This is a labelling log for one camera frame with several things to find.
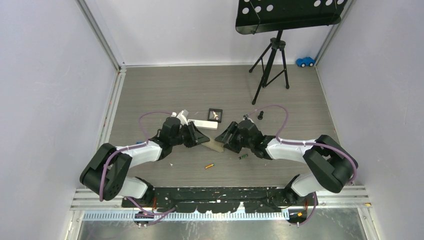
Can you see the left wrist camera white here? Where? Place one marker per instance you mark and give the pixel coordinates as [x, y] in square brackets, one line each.
[182, 116]

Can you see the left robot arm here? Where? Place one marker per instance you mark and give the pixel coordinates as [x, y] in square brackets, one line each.
[106, 174]

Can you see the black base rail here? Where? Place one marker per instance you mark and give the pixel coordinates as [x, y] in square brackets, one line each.
[220, 200]

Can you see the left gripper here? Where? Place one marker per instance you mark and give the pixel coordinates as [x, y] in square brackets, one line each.
[195, 136]

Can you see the orange battery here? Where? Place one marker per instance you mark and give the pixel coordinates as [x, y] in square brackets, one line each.
[209, 166]

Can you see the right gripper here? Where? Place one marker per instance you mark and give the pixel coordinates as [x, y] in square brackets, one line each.
[232, 129]

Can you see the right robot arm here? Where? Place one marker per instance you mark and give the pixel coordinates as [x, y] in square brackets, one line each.
[331, 167]

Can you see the black music stand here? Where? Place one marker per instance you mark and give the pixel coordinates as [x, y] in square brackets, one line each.
[262, 16]

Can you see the black framed display case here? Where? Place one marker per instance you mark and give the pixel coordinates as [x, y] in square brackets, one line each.
[215, 115]

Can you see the blue toy car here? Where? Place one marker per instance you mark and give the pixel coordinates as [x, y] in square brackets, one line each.
[305, 62]

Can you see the white remote control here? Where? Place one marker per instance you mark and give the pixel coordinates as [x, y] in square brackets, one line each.
[204, 124]
[214, 145]

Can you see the black chess piece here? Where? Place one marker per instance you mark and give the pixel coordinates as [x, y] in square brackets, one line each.
[261, 115]

